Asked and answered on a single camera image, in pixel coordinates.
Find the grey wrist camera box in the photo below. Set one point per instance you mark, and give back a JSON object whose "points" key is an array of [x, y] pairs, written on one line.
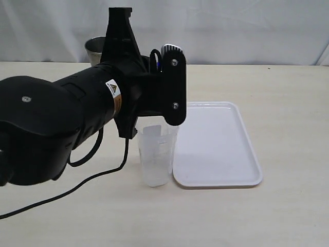
{"points": [[168, 47]]}

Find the stainless steel cup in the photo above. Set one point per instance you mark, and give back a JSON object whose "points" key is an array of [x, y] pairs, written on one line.
{"points": [[94, 48]]}

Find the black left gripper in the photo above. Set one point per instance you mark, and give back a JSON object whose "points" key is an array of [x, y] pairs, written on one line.
{"points": [[144, 91]]}

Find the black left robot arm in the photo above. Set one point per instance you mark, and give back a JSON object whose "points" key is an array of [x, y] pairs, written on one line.
{"points": [[42, 122]]}

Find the white plastic tray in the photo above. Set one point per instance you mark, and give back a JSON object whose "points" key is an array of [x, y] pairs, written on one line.
{"points": [[213, 149]]}

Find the clear plastic tall container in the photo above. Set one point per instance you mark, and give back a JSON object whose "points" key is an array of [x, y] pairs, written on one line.
{"points": [[156, 143]]}

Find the white backdrop curtain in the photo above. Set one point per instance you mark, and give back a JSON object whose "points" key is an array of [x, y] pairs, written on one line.
{"points": [[209, 32]]}

